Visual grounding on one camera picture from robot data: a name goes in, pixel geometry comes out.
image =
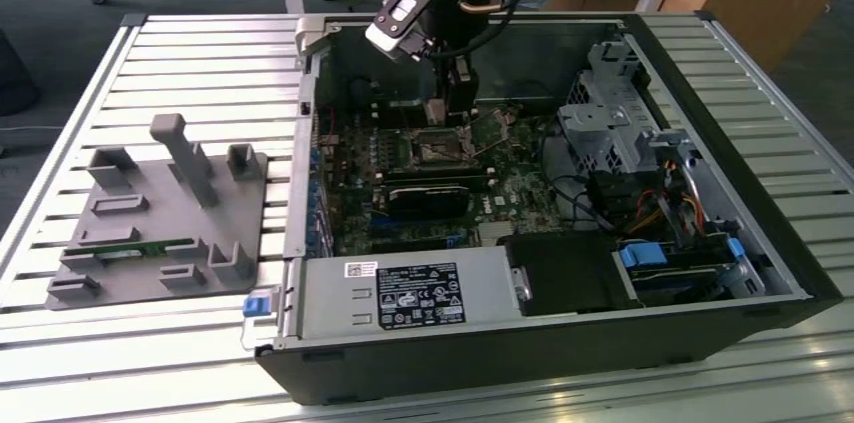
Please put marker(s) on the grey power supply unit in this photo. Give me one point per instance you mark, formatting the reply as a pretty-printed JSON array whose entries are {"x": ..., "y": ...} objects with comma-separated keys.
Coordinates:
[{"x": 334, "y": 293}]

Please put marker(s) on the small silver heat sink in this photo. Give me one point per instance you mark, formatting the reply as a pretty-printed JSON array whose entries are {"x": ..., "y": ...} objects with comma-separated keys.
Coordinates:
[{"x": 497, "y": 232}]

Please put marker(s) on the copper coloured curved tube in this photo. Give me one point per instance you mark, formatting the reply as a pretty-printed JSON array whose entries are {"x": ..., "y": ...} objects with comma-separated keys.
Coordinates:
[{"x": 477, "y": 7}]

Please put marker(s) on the CPU socket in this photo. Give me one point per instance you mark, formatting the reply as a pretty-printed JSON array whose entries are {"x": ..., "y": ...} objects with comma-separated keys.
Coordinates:
[{"x": 437, "y": 148}]

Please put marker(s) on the black graphics card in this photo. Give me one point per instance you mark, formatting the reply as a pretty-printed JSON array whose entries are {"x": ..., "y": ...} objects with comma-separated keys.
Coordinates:
[{"x": 428, "y": 200}]

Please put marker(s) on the black plastic shroud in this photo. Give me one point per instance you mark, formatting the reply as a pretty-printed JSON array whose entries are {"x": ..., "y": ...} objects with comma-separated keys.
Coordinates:
[{"x": 568, "y": 273}]

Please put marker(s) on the metal drive cage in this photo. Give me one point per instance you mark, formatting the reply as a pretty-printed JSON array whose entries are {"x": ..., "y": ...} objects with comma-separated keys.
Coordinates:
[{"x": 601, "y": 128}]

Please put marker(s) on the blue case latch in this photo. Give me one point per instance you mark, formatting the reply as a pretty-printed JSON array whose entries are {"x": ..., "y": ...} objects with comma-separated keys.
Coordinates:
[{"x": 259, "y": 304}]

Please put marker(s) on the grey parts rack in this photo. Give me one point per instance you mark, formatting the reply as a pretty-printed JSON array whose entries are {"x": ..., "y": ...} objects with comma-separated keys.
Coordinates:
[{"x": 201, "y": 223}]

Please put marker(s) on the blue disk carrier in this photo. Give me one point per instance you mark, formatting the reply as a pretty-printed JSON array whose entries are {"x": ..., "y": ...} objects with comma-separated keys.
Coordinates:
[{"x": 641, "y": 257}]

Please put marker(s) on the silver CPU with green edge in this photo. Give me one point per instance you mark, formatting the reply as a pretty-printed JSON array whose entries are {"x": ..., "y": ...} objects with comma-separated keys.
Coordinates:
[{"x": 437, "y": 114}]

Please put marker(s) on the small blue clip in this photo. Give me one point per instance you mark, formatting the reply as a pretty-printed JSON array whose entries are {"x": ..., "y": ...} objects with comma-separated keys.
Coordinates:
[{"x": 734, "y": 247}]

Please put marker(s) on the black PC case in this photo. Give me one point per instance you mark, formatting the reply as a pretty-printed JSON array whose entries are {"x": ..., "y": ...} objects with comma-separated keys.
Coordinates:
[{"x": 468, "y": 373}]

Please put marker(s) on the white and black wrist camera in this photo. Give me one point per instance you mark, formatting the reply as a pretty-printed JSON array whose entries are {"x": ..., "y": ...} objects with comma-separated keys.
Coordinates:
[{"x": 400, "y": 18}]

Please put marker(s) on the green motherboard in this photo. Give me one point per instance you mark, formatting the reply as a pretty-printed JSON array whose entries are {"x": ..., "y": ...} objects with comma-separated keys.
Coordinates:
[{"x": 528, "y": 183}]

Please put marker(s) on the green RAM stick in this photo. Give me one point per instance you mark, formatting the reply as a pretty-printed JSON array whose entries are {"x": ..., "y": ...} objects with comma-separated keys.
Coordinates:
[{"x": 167, "y": 244}]

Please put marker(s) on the black RAM slot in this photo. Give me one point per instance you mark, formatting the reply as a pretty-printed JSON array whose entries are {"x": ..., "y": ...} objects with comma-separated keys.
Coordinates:
[
  {"x": 441, "y": 174},
  {"x": 441, "y": 169},
  {"x": 441, "y": 183},
  {"x": 441, "y": 178}
]

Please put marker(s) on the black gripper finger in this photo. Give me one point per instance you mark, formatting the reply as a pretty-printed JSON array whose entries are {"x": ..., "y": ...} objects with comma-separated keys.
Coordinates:
[
  {"x": 440, "y": 80},
  {"x": 465, "y": 98}
]

